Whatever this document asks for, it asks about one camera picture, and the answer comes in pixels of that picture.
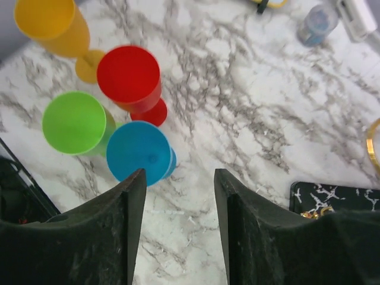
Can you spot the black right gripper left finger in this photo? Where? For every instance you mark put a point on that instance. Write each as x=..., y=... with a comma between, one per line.
x=94, y=243

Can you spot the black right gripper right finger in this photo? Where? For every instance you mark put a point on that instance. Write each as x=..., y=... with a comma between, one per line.
x=266, y=244

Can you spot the blue wine glass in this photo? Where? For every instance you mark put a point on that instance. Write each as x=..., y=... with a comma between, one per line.
x=140, y=145

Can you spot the green wine glass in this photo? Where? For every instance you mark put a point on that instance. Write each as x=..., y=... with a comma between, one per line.
x=77, y=124

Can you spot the red wine glass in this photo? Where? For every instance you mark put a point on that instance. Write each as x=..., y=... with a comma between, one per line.
x=130, y=77

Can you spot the yellow wine glass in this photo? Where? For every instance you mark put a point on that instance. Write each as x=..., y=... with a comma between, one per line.
x=61, y=29

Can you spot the black marble rack base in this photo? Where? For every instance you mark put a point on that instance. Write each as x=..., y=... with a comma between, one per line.
x=313, y=200

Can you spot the small clear plastic jar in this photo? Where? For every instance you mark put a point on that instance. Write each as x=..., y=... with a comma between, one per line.
x=320, y=21

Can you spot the white eraser block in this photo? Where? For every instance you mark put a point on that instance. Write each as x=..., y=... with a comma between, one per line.
x=358, y=18

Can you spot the gold wire glass rack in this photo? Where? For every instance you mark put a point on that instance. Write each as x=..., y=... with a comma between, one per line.
x=369, y=145

